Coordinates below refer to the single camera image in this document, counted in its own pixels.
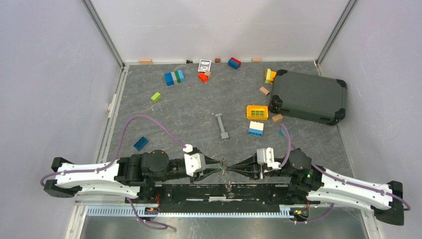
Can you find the dark blue flat brick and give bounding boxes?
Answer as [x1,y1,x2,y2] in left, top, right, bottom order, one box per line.
[133,136,149,151]

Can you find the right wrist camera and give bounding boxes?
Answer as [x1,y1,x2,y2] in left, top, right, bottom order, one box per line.
[256,147,281,170]

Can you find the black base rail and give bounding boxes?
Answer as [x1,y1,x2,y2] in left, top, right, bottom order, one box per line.
[131,183,310,213]

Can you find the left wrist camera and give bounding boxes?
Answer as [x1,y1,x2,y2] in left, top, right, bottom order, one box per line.
[183,144,206,177]

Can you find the tan wooden block at wall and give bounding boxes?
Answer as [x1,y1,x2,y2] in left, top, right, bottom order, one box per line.
[138,59,153,65]

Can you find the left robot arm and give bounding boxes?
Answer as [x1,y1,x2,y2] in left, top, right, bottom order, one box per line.
[43,149,218,203]

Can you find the red orange brick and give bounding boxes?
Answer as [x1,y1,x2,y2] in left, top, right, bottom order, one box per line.
[198,73,208,83]

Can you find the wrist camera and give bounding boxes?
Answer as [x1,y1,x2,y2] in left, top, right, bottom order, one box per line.
[183,144,206,177]
[256,147,281,170]

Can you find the playing card box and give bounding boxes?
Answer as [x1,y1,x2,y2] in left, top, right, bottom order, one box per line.
[198,59,212,73]

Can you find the tan wooden block near case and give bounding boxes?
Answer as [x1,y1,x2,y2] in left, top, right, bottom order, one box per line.
[259,87,270,96]

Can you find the dark grey hard case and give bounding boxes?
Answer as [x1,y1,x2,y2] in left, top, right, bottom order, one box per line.
[268,69,347,125]

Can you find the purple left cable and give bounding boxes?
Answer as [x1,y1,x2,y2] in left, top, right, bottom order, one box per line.
[40,114,189,231]

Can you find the blue grey green brick stack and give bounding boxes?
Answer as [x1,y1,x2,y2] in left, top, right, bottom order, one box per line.
[164,70,185,86]

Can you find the grey toy axle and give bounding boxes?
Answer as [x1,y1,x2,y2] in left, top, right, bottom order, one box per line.
[215,114,229,141]

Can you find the yellow window brick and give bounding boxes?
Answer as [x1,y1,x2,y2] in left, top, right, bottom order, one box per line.
[246,105,269,120]

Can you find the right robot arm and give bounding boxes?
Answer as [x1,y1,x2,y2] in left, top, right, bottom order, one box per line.
[226,147,406,226]

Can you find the red and blue brick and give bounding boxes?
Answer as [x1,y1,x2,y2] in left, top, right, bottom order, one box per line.
[227,57,241,69]

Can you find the orange green brown brick stack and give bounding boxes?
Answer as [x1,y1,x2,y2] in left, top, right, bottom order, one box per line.
[264,68,277,84]

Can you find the white and blue brick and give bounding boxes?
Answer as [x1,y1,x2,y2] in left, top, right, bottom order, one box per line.
[248,121,264,137]

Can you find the lime green block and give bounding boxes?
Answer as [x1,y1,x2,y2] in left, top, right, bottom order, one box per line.
[151,92,162,102]

